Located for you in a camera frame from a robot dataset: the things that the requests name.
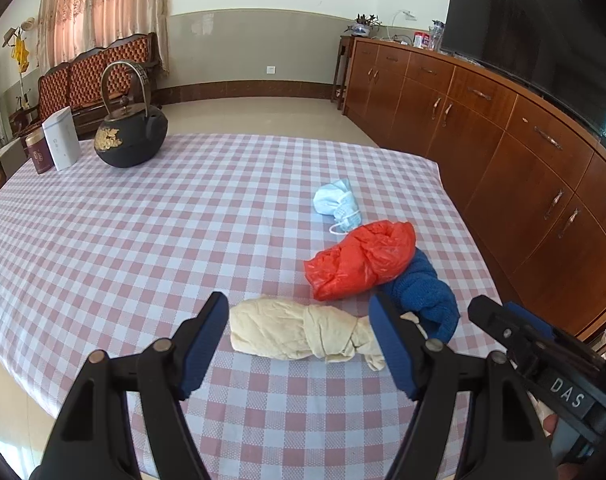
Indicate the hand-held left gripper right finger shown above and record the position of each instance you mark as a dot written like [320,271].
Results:
[390,345]

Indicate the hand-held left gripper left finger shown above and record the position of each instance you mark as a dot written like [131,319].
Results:
[203,345]

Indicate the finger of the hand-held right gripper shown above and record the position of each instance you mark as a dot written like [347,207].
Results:
[530,321]
[488,320]

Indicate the beige knotted cloth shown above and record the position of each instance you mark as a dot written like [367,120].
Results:
[293,330]

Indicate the person's right hand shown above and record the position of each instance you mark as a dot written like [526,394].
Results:
[550,422]

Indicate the blue knitted cloth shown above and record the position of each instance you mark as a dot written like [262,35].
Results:
[428,295]

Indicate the red plastic bag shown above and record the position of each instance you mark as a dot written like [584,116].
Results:
[363,260]

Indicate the pink checkered tablecloth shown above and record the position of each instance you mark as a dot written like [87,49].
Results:
[133,240]

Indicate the light blue face mask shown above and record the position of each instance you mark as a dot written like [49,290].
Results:
[333,200]

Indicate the long wooden cabinet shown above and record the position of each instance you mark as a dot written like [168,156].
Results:
[483,135]

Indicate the black cast iron teapot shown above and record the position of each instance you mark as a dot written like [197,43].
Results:
[130,140]

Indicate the white tin box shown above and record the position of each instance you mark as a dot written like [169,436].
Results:
[60,142]

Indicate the dark red tin canister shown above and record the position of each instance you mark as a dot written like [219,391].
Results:
[37,156]

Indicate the black flat television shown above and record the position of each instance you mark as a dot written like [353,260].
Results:
[533,35]

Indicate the wooden sofa bench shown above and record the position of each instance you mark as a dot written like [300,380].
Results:
[78,85]

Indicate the red and white bottle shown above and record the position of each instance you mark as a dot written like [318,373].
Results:
[421,39]

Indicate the clear glass jug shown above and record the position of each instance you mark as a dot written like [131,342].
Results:
[435,35]

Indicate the white desk lamp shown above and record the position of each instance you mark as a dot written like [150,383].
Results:
[403,14]

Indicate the coat rack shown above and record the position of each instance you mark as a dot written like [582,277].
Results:
[19,80]

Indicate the potted plant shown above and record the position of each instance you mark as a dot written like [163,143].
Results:
[363,22]

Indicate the yellow garment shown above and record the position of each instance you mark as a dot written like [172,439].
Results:
[20,55]

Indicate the pink lace curtain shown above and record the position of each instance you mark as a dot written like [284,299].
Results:
[98,10]

